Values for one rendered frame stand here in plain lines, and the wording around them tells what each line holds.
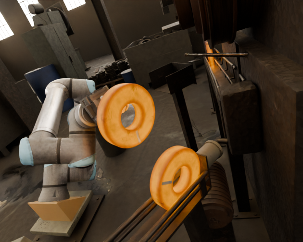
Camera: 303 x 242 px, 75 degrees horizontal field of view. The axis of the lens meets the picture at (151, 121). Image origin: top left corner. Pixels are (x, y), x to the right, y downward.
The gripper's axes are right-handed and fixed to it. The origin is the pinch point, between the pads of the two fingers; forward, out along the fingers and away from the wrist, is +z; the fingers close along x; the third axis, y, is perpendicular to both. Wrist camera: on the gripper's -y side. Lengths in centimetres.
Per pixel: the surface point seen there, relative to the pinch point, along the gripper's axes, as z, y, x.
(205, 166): 6.4, -23.2, 7.7
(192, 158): 6.3, -18.8, 5.5
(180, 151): 7.5, -14.2, 2.5
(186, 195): 6.8, -23.8, -1.8
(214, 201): 1.3, -38.2, 8.6
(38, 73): -349, 92, 74
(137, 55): -217, 29, 183
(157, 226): 7.1, -22.6, -11.6
